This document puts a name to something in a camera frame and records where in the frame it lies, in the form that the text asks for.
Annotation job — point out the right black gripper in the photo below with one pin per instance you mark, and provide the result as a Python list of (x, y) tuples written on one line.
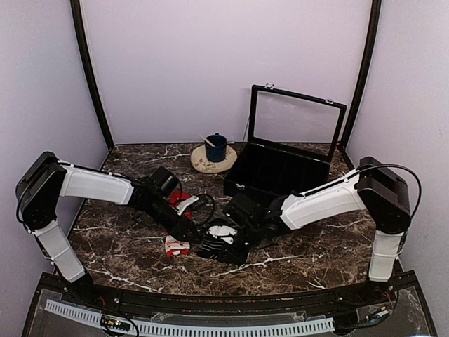
[(238, 257)]

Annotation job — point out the right black frame post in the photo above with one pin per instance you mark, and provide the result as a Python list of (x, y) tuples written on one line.
[(362, 78)]

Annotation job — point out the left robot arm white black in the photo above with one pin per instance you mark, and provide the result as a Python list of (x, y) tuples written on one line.
[(49, 179)]

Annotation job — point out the black white striped sock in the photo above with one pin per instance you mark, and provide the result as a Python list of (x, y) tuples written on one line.
[(211, 248)]

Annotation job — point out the blue ceramic cup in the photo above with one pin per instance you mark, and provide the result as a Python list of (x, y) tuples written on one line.
[(217, 153)]

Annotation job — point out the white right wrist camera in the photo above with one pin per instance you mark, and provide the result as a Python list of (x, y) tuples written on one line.
[(223, 232)]

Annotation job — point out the wooden stick in cup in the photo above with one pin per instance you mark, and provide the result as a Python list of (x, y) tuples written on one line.
[(206, 140)]

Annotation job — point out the black compartment box glass lid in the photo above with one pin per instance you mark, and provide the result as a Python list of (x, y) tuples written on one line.
[(289, 147)]

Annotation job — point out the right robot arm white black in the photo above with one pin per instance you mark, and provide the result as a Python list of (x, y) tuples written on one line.
[(372, 186)]

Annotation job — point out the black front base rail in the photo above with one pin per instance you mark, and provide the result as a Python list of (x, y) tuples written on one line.
[(339, 302)]

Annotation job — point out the white slotted cable duct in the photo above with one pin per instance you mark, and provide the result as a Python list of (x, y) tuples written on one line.
[(187, 325)]

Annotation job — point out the left black frame post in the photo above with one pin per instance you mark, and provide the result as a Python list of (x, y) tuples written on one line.
[(81, 38)]

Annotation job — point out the black frame post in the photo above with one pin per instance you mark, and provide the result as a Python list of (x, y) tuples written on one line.
[(362, 78), (81, 38)]

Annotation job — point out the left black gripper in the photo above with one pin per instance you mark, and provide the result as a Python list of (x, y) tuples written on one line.
[(181, 229)]

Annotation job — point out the red Santa Christmas sock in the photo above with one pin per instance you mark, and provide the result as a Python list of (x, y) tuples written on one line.
[(174, 247)]

